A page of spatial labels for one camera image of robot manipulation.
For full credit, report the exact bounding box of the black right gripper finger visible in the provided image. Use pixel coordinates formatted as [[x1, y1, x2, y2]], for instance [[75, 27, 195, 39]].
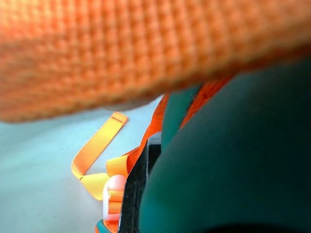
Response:
[[119, 132, 163, 233]]

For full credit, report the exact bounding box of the orange webbing strap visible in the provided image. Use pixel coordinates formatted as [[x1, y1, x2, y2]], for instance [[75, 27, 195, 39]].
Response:
[[0, 0, 311, 233]]

